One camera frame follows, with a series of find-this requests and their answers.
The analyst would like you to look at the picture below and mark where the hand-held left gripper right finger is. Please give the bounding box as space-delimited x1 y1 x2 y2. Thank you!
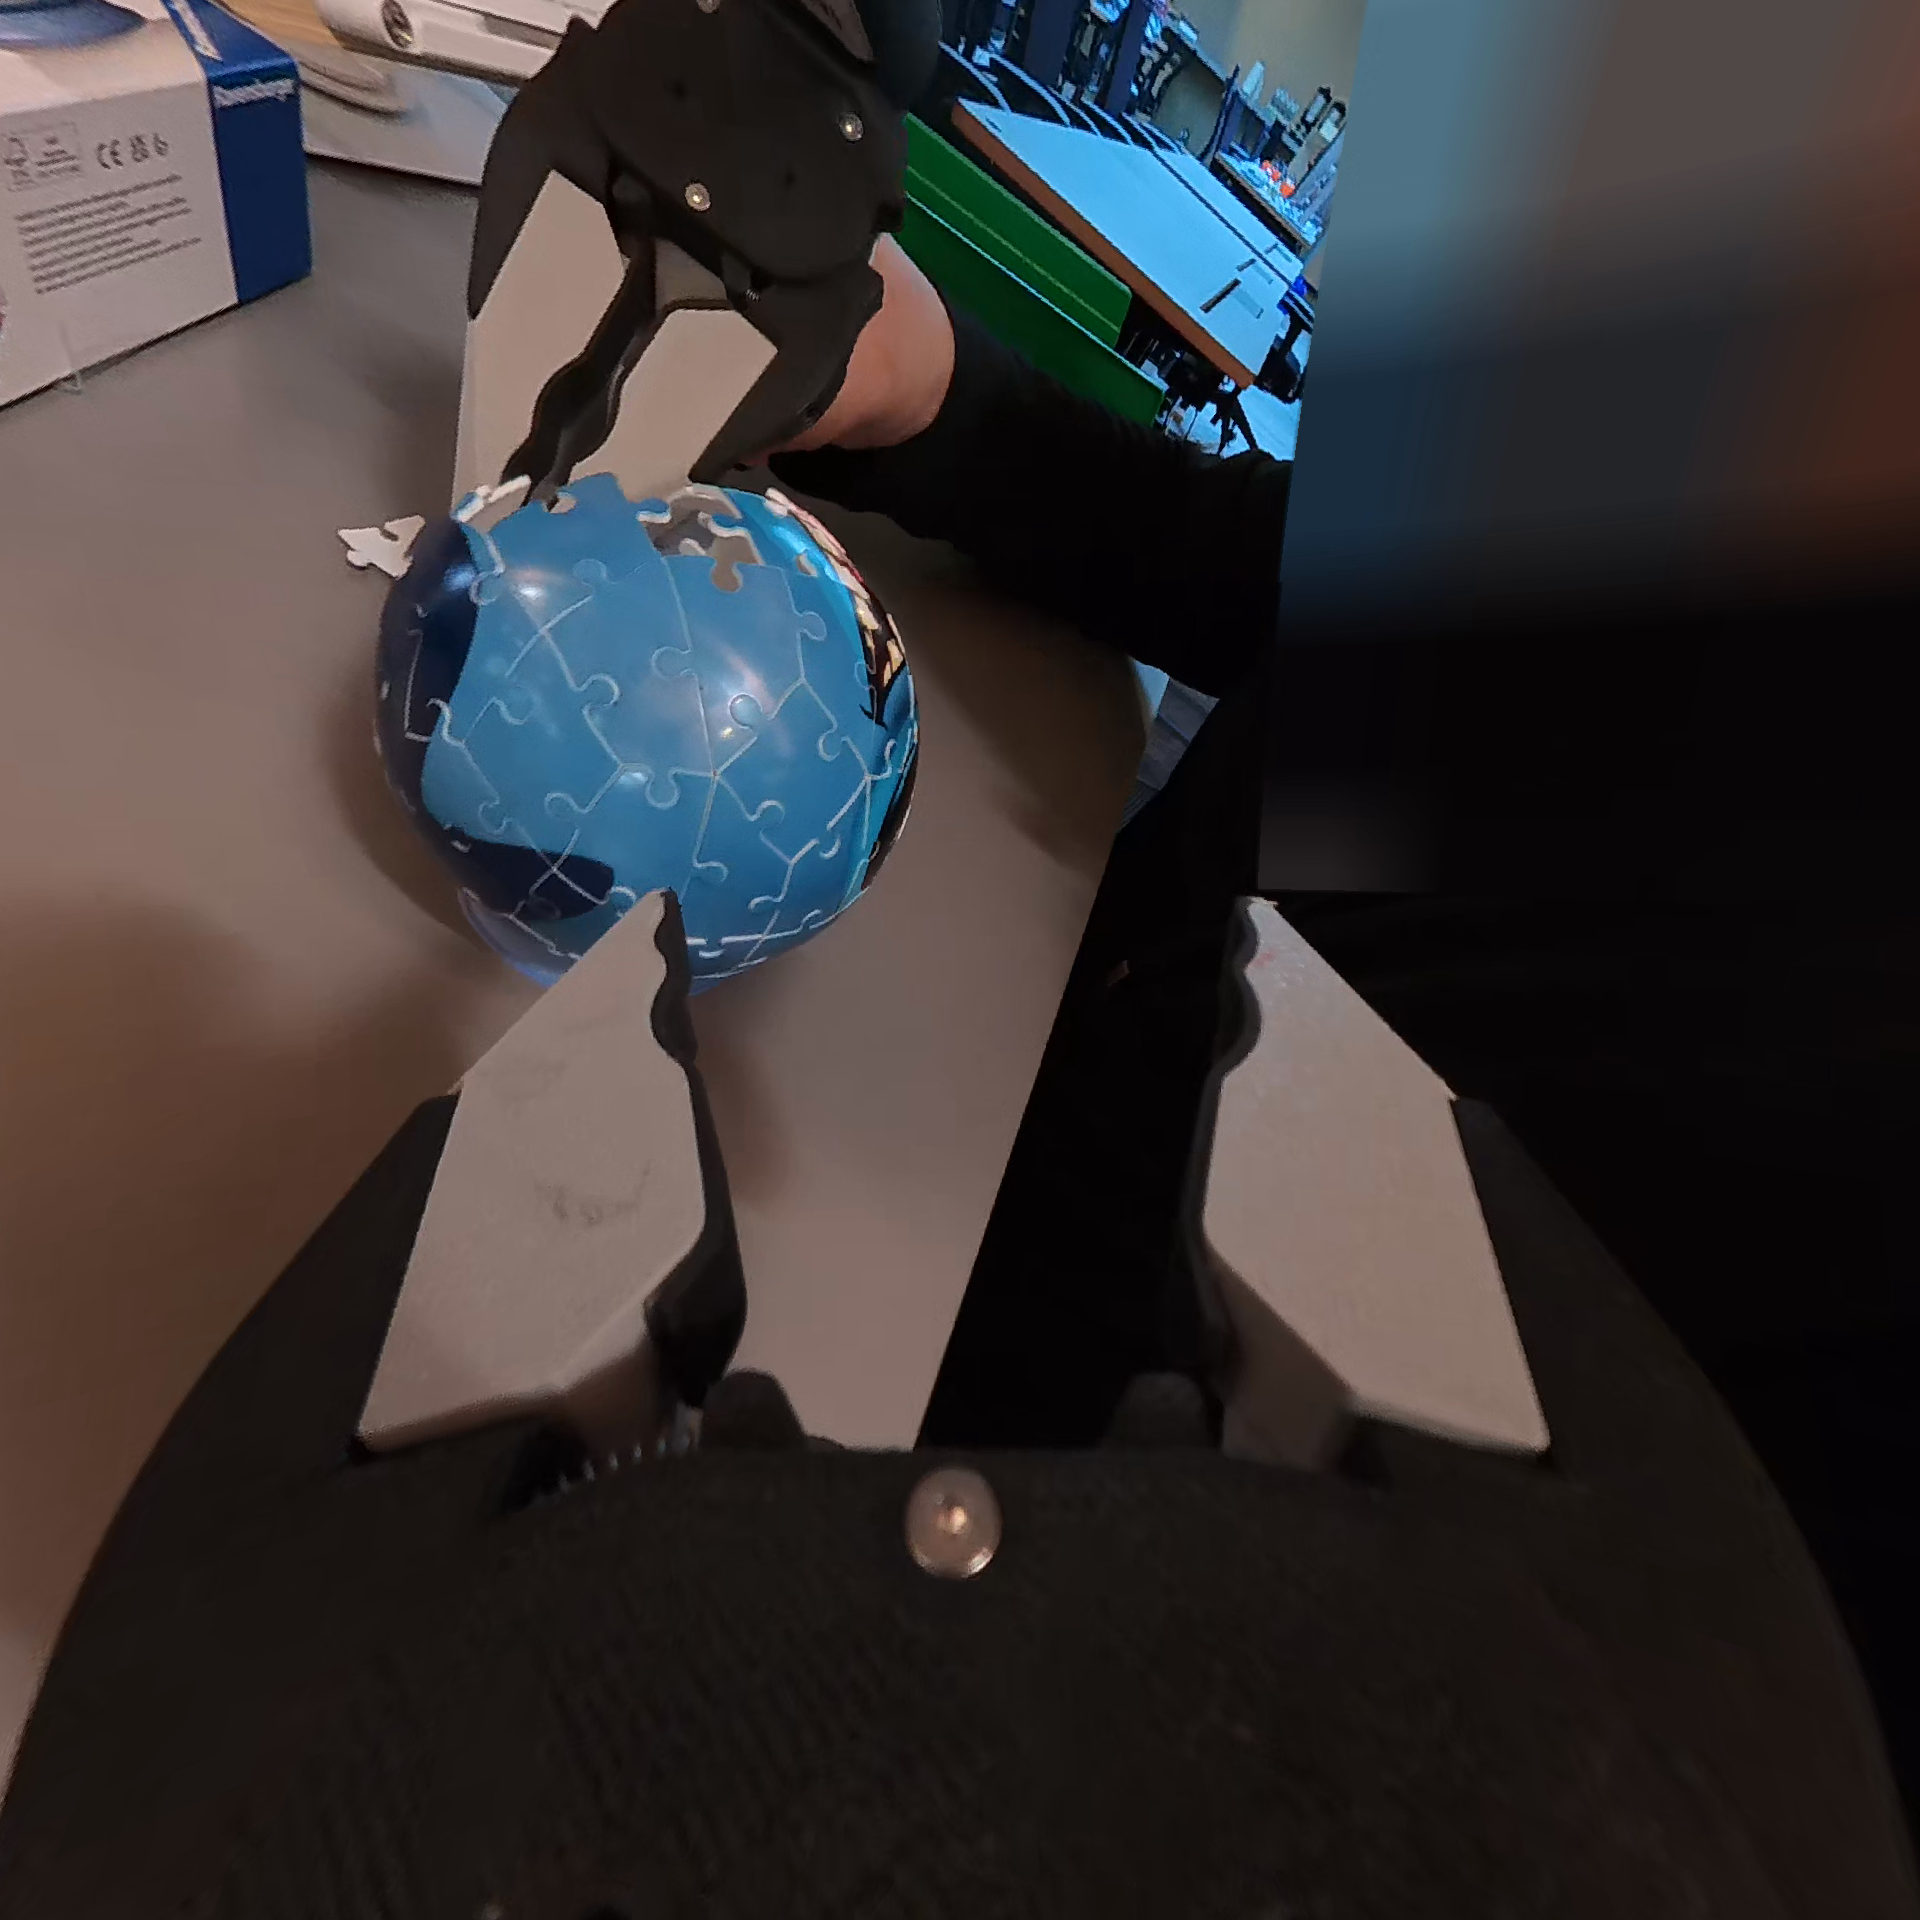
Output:
1193 896 1553 1472

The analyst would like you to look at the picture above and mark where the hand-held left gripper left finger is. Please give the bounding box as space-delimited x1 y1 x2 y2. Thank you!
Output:
356 889 750 1454

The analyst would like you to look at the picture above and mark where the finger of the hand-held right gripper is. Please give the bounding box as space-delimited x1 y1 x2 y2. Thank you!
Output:
558 305 786 488
454 167 655 509

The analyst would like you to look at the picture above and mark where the blue puzzle ball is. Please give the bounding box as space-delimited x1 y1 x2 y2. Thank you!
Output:
375 471 922 989

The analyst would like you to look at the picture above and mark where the printed cardboard puzzle box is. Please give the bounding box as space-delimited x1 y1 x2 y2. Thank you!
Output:
0 0 316 412

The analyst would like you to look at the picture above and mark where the person's right hand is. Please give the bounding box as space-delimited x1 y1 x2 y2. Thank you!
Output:
777 237 961 463

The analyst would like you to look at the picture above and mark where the green plastic crate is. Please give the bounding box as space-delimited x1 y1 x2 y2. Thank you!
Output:
897 117 1177 432

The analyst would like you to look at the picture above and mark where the white background table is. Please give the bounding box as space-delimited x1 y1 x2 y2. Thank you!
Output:
950 97 1310 397

